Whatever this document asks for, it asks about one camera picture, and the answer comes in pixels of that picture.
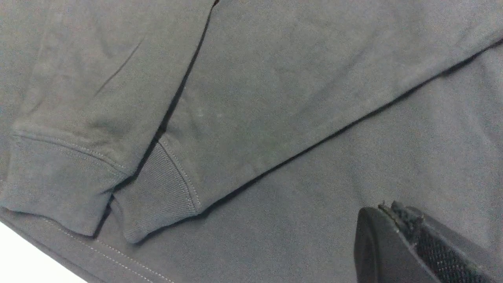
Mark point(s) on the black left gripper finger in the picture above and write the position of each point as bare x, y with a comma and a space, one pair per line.
401, 244

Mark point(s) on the gray long sleeve shirt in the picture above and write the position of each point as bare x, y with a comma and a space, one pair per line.
235, 141

